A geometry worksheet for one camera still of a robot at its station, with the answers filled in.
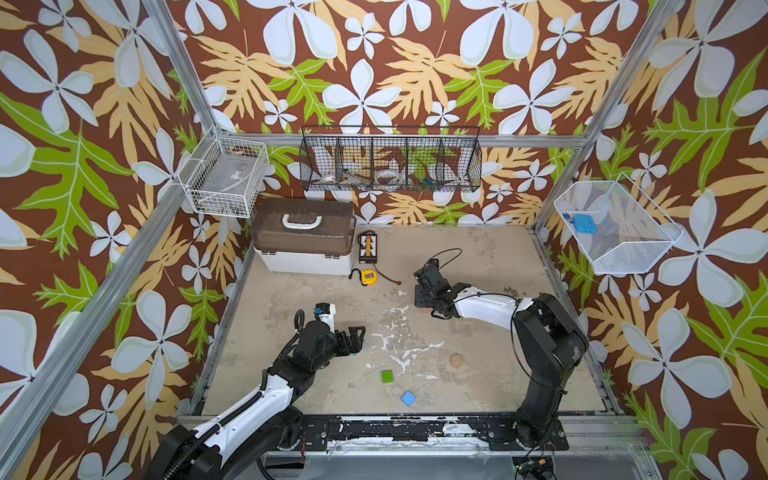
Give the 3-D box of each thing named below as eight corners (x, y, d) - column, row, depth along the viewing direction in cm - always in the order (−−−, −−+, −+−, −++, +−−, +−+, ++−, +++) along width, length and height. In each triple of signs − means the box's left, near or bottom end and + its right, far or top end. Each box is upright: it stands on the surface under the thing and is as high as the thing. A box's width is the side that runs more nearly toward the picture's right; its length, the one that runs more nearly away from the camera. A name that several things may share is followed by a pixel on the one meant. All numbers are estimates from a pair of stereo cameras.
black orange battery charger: (356, 263, 111) (356, 260, 110) (358, 233, 121) (358, 230, 119) (377, 263, 111) (377, 260, 110) (377, 234, 121) (377, 230, 119)
